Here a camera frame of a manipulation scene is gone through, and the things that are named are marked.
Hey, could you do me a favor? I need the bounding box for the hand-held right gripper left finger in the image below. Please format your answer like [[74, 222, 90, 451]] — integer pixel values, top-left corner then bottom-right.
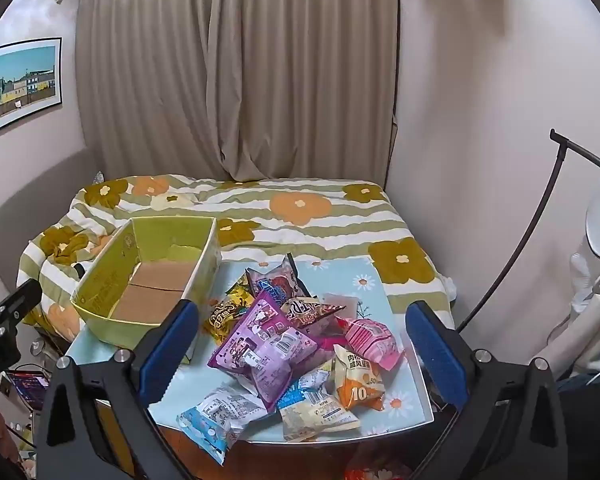
[[34, 300, 201, 480]]

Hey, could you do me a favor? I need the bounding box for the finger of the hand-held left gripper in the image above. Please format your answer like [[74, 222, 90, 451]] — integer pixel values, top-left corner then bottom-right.
[[0, 277, 43, 333]]

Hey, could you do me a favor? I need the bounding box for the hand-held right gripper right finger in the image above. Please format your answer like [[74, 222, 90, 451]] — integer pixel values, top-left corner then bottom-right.
[[405, 301, 568, 480]]

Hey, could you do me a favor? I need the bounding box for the green cardboard box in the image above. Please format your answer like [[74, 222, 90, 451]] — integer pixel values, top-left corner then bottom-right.
[[70, 216, 223, 365]]

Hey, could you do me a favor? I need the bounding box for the purple snack packet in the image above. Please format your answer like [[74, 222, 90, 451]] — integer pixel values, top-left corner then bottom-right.
[[207, 290, 321, 413]]

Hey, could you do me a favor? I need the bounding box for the orange white snack packet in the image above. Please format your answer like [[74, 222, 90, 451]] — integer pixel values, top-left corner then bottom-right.
[[332, 344, 385, 412]]

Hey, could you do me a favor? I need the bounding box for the magenta snack packet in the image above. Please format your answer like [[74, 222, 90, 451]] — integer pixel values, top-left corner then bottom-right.
[[307, 320, 353, 361]]

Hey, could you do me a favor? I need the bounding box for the cream blue snack packet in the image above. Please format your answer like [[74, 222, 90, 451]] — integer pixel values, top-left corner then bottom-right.
[[278, 360, 362, 443]]

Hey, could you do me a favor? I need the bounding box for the laptop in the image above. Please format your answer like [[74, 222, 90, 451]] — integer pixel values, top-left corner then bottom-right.
[[0, 370, 49, 407]]

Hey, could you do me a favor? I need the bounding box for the gold brown snack packet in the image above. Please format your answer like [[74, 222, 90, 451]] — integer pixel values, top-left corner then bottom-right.
[[202, 297, 256, 347]]

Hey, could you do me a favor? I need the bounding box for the pale blue white snack packet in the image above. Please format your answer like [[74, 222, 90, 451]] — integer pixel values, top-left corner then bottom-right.
[[176, 381, 270, 467]]

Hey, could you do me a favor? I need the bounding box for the yellow green snack packet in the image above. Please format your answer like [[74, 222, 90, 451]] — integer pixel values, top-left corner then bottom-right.
[[223, 274, 255, 308]]

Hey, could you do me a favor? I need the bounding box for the pink blue cartoon snack packet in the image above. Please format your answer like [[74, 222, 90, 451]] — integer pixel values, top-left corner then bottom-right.
[[245, 254, 315, 313]]

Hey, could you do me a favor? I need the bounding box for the dark red snack packet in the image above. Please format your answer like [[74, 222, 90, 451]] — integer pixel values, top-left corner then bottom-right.
[[282, 296, 348, 333]]

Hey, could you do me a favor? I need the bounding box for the white cloth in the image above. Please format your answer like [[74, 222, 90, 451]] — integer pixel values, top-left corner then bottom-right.
[[555, 252, 600, 378]]

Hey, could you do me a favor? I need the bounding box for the striped floral blanket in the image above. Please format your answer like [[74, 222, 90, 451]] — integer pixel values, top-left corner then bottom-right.
[[19, 174, 455, 346]]

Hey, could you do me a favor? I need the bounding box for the beige curtain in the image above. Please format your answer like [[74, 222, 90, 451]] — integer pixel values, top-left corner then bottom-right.
[[75, 0, 401, 184]]

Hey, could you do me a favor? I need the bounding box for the wall poster of coloured houses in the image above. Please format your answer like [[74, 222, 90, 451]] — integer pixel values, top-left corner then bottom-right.
[[0, 37, 63, 139]]

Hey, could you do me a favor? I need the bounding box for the black wall pole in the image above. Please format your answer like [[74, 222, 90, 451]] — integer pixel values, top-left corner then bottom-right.
[[381, 0, 402, 187]]

